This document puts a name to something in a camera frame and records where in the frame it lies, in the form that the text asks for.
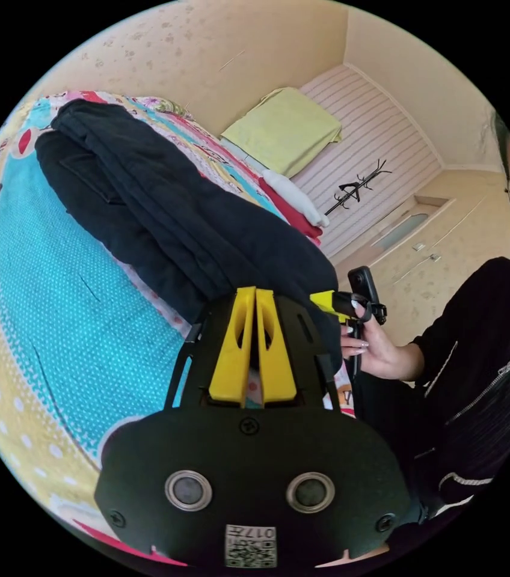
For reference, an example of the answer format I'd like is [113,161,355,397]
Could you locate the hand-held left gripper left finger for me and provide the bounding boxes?
[208,286,257,409]

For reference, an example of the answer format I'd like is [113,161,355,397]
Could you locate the person's right forearm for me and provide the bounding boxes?
[410,256,510,386]

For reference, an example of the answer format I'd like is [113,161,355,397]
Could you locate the black thermal pants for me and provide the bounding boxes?
[34,99,344,376]

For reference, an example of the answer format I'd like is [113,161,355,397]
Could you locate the beige door with glass pane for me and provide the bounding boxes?
[369,194,457,267]

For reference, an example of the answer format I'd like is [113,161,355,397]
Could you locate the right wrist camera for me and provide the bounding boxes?
[348,266,380,316]

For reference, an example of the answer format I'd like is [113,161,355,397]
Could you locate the black coat rack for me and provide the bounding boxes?
[324,158,393,217]

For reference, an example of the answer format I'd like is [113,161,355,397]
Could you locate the yellow-green folded blanket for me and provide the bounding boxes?
[220,87,343,179]

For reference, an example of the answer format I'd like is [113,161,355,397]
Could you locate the bed with colourful printed sheet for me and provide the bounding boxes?
[0,90,358,570]

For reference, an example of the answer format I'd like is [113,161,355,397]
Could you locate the person's body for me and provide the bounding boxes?
[353,108,510,544]

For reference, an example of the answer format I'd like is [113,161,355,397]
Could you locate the pile of clothes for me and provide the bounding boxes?
[257,169,331,247]

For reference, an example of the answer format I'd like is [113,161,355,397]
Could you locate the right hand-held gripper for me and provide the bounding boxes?
[309,290,388,385]

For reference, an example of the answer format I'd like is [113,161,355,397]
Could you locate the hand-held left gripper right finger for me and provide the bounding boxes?
[256,289,297,405]

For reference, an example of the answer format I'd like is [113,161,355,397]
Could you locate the person's right hand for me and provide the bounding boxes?
[339,301,423,384]

